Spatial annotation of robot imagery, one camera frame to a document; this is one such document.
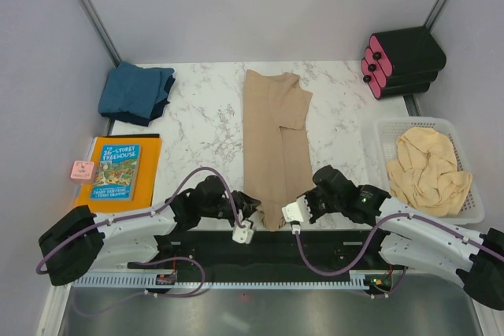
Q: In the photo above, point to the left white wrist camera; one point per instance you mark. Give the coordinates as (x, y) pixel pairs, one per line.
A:
(243, 234)

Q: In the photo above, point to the folded light blue t-shirt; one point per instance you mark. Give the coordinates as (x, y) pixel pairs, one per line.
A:
(130, 88)

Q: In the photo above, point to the folded dark navy t-shirt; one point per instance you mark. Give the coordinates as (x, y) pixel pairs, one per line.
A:
(157, 110)

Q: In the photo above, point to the left aluminium frame post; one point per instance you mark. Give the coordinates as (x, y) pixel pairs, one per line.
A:
(100, 29)

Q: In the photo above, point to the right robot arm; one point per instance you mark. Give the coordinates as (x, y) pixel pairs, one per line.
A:
(411, 239)

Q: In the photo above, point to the pale yellow t-shirt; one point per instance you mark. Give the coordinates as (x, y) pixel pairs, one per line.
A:
(425, 174)

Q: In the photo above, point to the middle black pink case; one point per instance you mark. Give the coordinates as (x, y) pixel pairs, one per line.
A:
(375, 75)

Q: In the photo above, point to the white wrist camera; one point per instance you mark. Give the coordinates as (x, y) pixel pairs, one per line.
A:
(243, 234)
(297, 211)

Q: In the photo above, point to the orange treehouse book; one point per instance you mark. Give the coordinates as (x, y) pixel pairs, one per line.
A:
(125, 173)

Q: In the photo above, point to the top black pink case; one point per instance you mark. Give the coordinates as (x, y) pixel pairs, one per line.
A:
(407, 51)

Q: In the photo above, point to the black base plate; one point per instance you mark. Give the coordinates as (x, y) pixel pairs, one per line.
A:
(331, 241)

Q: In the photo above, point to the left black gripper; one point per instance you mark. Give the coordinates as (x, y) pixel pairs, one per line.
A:
(245, 203)

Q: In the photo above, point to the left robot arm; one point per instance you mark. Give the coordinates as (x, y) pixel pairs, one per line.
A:
(83, 241)

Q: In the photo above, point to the white plastic basket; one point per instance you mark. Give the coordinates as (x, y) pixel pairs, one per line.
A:
(386, 133)

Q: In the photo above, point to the black pink case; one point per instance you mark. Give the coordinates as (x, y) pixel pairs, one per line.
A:
(391, 90)
(375, 75)
(407, 51)

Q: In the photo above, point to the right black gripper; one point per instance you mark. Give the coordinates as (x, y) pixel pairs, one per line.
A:
(314, 215)

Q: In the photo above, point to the white slotted cable duct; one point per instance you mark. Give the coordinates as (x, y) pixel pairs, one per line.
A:
(228, 277)

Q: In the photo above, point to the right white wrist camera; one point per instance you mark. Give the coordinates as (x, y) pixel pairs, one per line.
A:
(297, 211)

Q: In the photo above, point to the small pink cube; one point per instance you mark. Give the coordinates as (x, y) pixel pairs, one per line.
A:
(82, 171)

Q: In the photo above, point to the bottom black pink case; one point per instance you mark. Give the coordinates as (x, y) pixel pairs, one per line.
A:
(391, 90)

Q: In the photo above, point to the aluminium front rails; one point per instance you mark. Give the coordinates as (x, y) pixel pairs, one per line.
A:
(74, 261)

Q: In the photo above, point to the tan beige t-shirt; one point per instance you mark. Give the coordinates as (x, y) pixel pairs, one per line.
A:
(277, 164)

